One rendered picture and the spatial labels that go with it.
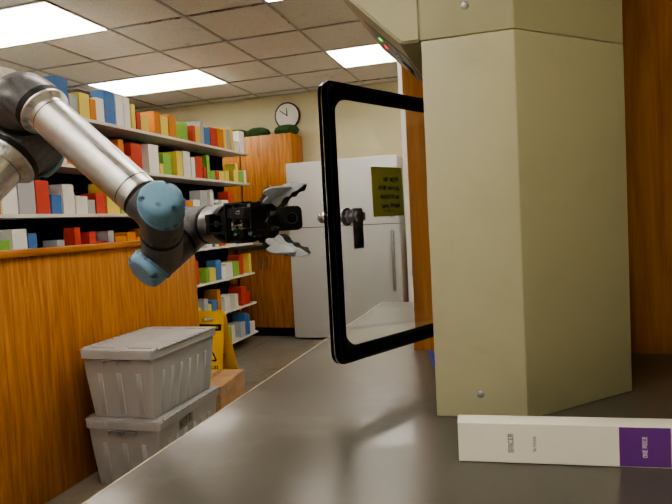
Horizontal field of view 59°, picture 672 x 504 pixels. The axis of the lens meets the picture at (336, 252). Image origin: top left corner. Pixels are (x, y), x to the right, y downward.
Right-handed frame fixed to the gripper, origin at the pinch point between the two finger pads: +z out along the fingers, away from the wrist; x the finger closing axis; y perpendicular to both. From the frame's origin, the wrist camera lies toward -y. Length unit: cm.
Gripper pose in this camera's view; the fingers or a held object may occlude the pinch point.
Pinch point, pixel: (308, 218)
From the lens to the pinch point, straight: 99.3
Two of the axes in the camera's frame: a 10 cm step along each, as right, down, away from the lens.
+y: -6.9, 0.8, -7.2
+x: -0.5, -10.0, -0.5
